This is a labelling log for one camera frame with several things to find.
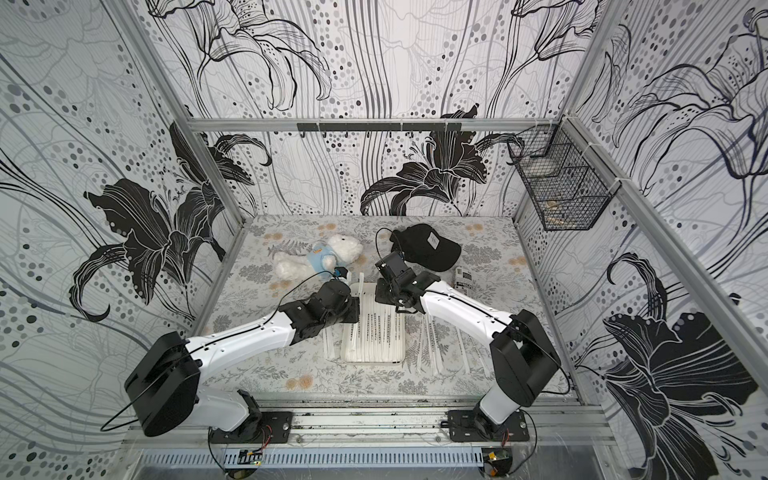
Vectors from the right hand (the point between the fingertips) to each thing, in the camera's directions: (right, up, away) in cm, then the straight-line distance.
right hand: (384, 290), depth 87 cm
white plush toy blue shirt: (-16, +11, +11) cm, 23 cm away
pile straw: (+18, -17, -1) cm, 25 cm away
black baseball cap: (+13, +14, +16) cm, 25 cm away
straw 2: (-2, -14, +1) cm, 15 cm away
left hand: (-7, -6, -1) cm, 9 cm away
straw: (+1, -13, +2) cm, 13 cm away
